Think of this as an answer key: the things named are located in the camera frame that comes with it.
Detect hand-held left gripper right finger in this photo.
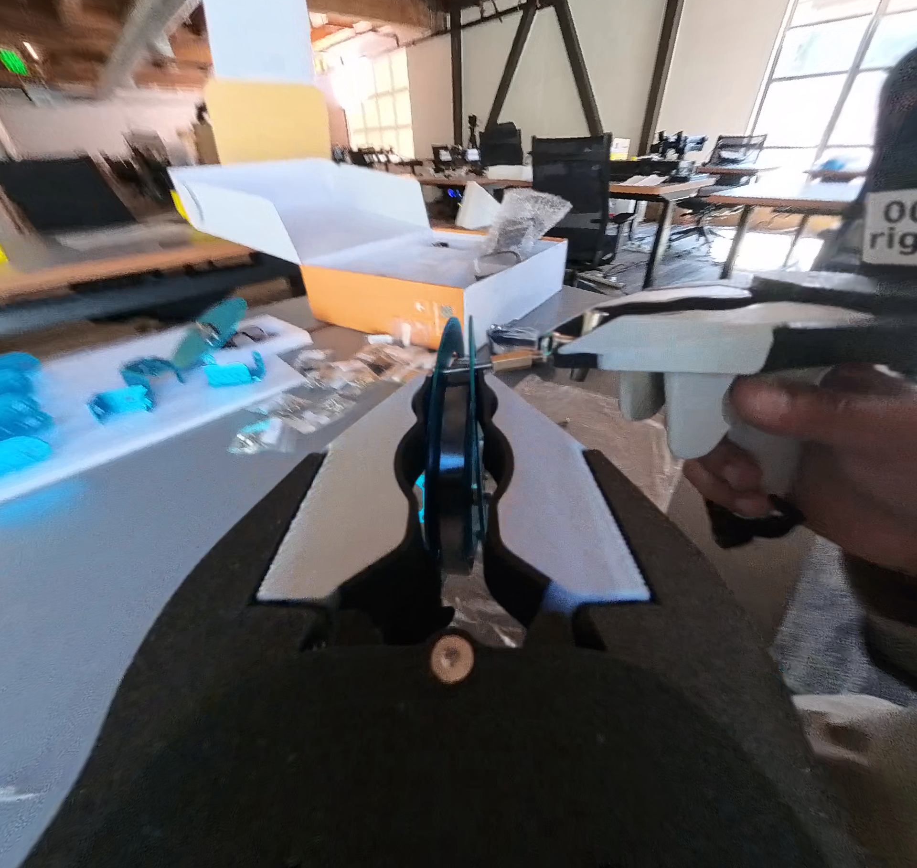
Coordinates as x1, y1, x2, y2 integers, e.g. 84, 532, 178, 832
483, 375, 654, 607

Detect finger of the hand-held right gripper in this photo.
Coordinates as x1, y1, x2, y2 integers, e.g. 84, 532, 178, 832
572, 283, 762, 329
552, 313, 796, 497

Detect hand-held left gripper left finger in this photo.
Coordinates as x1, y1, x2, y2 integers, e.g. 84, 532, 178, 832
256, 374, 441, 604

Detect blue round turntable assembly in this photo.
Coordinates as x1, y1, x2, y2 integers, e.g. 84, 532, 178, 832
417, 315, 497, 577

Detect person's right forearm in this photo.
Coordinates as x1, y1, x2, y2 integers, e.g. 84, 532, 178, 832
842, 549, 917, 693

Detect wooden office desk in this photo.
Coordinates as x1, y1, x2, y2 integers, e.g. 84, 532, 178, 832
416, 169, 717, 289
705, 169, 868, 282

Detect person's right hand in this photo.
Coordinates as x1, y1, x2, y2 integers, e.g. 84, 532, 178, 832
681, 365, 917, 575

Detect pile of small hardware bags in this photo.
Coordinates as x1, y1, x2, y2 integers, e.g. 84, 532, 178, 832
228, 320, 431, 457

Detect black computer monitors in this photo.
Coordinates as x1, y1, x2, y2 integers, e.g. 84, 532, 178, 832
648, 130, 709, 161

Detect black office chair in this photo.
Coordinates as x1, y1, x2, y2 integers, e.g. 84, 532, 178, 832
532, 134, 616, 271

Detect black mesh chair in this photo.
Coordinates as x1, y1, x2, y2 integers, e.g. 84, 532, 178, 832
705, 134, 768, 167

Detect bubble wrap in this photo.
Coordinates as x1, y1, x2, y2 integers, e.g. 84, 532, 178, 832
480, 188, 574, 260

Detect orange white cardboard box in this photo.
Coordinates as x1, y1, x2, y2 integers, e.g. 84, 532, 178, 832
168, 159, 570, 349

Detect white foam sheet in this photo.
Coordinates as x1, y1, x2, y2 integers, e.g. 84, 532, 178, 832
0, 313, 314, 504

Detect teal oval plate with servo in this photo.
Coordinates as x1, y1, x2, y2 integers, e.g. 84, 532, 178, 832
172, 298, 249, 371

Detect white foam piece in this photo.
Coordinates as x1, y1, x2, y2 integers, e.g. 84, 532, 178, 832
458, 180, 502, 232

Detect large glass window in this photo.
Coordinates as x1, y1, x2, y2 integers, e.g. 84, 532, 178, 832
745, 0, 917, 167

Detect wooden side table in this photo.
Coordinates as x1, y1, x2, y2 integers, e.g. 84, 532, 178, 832
0, 234, 305, 342

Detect white yellow panel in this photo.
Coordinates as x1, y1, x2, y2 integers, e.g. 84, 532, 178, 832
193, 0, 332, 166

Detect wide blue U bracket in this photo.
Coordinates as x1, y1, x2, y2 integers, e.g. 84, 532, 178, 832
204, 352, 266, 388

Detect blue angled bracket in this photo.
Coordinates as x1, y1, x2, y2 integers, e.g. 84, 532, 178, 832
122, 356, 183, 385

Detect small blue bracket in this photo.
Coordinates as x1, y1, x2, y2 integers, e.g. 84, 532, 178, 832
87, 387, 155, 425

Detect large blue U bracket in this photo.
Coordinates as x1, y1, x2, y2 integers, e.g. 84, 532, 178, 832
0, 352, 40, 392
0, 394, 54, 439
0, 437, 54, 475

